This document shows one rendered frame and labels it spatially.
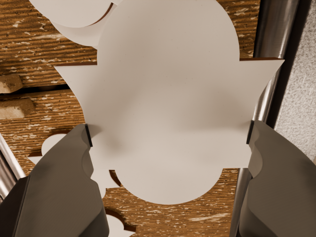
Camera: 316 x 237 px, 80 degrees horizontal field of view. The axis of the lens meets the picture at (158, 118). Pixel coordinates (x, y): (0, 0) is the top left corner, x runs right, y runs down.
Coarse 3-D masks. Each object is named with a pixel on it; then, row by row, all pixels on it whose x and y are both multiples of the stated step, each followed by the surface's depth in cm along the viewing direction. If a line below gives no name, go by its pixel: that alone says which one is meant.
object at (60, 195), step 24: (72, 144) 10; (48, 168) 8; (72, 168) 8; (48, 192) 7; (72, 192) 7; (96, 192) 7; (24, 216) 6; (48, 216) 6; (72, 216) 6; (96, 216) 6
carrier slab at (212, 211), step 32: (0, 96) 26; (32, 96) 25; (64, 96) 25; (0, 128) 27; (32, 128) 27; (64, 128) 27; (128, 192) 33; (224, 192) 33; (128, 224) 38; (160, 224) 38; (192, 224) 38; (224, 224) 38
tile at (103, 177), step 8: (48, 136) 27; (56, 136) 26; (48, 144) 27; (40, 152) 29; (32, 160) 28; (96, 176) 30; (104, 176) 30; (112, 176) 31; (104, 184) 31; (112, 184) 31; (120, 184) 32; (104, 192) 32
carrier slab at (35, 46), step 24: (0, 0) 19; (24, 0) 19; (216, 0) 19; (240, 0) 19; (0, 24) 21; (24, 24) 21; (48, 24) 20; (240, 24) 20; (0, 48) 22; (24, 48) 22; (48, 48) 22; (72, 48) 22; (240, 48) 22; (0, 72) 23; (24, 72) 23; (48, 72) 23
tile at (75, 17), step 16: (32, 0) 16; (48, 0) 16; (64, 0) 16; (80, 0) 16; (96, 0) 16; (112, 0) 16; (48, 16) 16; (64, 16) 16; (80, 16) 16; (96, 16) 16
